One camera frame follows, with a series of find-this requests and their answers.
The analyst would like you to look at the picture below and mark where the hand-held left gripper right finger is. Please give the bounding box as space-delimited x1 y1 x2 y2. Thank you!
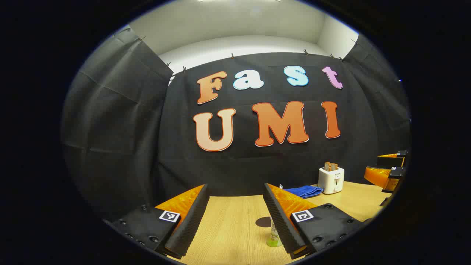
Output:
262 183 368 260

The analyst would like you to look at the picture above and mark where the clear plastic water bottle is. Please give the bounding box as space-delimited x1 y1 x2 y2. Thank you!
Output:
266 216 284 247

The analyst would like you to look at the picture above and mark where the white toaster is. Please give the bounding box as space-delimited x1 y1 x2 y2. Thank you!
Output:
318 166 345 195

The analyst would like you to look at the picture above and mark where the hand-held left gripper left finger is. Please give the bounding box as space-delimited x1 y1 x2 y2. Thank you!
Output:
105 183 211 260

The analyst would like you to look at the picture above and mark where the blue folded towel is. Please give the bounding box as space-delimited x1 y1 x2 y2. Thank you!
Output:
283 185 324 199

